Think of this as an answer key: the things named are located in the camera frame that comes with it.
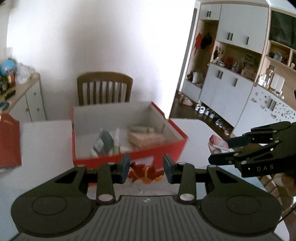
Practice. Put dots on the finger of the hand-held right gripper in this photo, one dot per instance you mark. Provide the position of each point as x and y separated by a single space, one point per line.
266 133
231 158

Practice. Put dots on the white canisters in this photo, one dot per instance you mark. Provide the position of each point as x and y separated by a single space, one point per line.
277 82

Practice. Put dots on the colourful pencil holder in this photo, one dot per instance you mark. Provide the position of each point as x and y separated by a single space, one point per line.
11 77

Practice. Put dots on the red paper box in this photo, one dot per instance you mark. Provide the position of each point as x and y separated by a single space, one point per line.
9 143

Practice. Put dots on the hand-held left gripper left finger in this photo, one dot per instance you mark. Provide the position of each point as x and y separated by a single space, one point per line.
125 168

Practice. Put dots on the blue globe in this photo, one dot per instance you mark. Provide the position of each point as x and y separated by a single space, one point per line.
8 66

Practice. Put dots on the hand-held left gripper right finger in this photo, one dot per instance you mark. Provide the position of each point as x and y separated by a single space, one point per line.
167 169

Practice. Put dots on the white plastic bag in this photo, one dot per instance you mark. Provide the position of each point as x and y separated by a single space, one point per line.
24 73

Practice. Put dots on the pink white packet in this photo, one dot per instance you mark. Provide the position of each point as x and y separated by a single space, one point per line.
216 143

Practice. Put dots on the glass jar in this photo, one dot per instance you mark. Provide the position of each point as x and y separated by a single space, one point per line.
269 76

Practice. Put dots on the black hanging garment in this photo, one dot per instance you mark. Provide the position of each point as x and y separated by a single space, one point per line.
206 40

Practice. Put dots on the white wooden sideboard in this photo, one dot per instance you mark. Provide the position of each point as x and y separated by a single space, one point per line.
34 102

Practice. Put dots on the dark green board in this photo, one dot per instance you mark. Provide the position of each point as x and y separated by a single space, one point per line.
283 27

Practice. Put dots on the row of shoes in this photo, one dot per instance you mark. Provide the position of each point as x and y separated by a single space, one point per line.
208 112

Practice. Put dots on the white wooden wall cabinet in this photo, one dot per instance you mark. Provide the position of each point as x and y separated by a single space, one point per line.
231 92

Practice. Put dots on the black case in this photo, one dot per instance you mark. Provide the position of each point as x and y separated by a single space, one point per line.
10 93

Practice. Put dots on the wooden slat-back chair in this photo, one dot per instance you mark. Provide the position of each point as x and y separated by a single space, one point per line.
104 77

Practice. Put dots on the red hanging garment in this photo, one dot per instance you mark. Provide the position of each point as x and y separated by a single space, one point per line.
197 42

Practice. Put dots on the red cardboard box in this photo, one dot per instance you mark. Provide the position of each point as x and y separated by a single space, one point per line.
175 148

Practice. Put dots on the white cotton swab pack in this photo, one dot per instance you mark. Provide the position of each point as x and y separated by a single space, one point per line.
119 141

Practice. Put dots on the red dragon toy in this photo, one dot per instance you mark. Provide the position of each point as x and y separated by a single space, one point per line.
141 172

